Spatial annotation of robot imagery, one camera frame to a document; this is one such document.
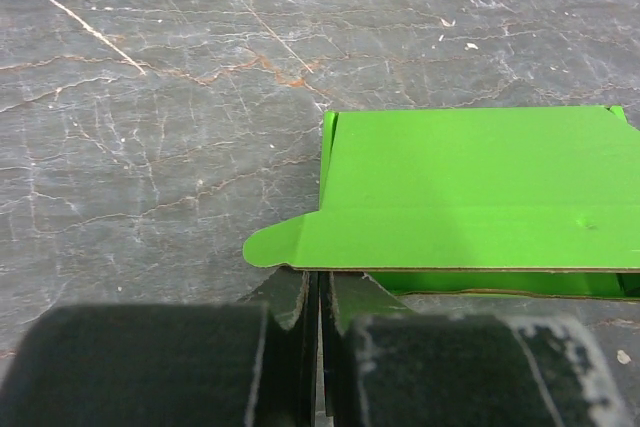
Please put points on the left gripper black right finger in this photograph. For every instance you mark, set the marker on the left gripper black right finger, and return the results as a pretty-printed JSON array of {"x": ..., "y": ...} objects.
[{"x": 386, "y": 364}]

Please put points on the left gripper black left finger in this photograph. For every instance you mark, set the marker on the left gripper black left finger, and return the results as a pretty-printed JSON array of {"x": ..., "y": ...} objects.
[{"x": 251, "y": 362}]

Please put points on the green paper box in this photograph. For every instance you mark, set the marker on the green paper box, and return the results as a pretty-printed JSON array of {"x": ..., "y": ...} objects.
[{"x": 540, "y": 201}]

